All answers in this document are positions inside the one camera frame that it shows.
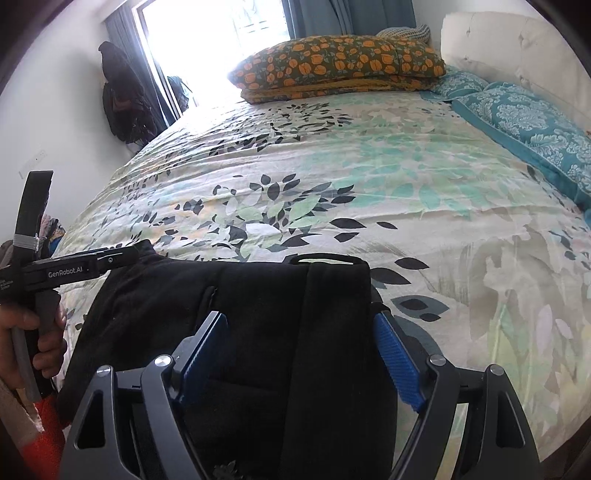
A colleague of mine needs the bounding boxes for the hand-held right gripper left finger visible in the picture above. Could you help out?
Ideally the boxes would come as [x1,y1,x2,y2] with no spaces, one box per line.
[60,310,229,480]

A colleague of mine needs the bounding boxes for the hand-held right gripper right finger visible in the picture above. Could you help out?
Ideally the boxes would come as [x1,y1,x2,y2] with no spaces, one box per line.
[372,308,542,480]

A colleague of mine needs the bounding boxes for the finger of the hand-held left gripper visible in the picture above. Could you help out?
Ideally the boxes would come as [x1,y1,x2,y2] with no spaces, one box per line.
[93,245,140,274]

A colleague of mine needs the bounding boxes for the black pants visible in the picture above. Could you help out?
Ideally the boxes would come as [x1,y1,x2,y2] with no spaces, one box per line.
[57,241,399,480]

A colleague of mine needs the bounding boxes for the person's left hand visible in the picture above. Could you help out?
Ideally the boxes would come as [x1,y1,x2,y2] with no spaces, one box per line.
[0,301,68,389]

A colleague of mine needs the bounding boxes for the colourful patterned cloth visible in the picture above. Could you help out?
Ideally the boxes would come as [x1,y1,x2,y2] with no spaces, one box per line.
[39,213,66,252]

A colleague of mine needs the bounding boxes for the orange cloth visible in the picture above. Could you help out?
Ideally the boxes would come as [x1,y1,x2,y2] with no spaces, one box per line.
[25,396,66,467]

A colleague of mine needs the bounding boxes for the dark hanging jacket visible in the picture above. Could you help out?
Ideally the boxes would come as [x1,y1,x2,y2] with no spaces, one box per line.
[98,41,160,145]

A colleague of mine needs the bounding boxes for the blue bag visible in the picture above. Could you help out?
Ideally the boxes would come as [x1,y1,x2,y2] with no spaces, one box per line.
[167,75,191,112]

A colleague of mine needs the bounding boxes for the bed with leaf print sheet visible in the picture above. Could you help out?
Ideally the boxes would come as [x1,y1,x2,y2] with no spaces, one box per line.
[47,85,591,462]

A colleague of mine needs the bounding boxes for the narrow blue curtain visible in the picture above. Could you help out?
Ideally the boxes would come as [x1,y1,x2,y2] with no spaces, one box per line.
[105,6,182,126]

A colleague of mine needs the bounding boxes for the glass balcony door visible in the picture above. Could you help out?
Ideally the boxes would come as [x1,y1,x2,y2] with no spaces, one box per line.
[131,0,297,121]

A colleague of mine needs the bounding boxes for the large teal damask pillow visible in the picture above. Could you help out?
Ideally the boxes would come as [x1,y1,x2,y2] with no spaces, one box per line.
[451,82,591,212]

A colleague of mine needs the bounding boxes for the small teal damask pillow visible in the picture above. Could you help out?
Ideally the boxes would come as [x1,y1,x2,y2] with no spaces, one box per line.
[419,66,491,100]

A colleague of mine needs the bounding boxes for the orange floral pillow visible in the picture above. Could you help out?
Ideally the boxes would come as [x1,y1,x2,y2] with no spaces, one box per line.
[227,34,448,105]

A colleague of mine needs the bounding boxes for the cream tufted headboard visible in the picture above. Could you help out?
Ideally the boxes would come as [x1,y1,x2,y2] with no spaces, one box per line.
[440,10,591,117]

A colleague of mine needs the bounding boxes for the grey striped cloth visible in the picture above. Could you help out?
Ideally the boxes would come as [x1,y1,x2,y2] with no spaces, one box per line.
[375,23,431,43]

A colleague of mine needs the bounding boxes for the wide blue curtain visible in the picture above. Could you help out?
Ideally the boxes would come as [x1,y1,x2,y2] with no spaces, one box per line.
[287,0,417,40]

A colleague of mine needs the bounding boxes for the white wall trunking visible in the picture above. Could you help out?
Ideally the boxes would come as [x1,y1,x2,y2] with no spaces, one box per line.
[17,148,48,175]

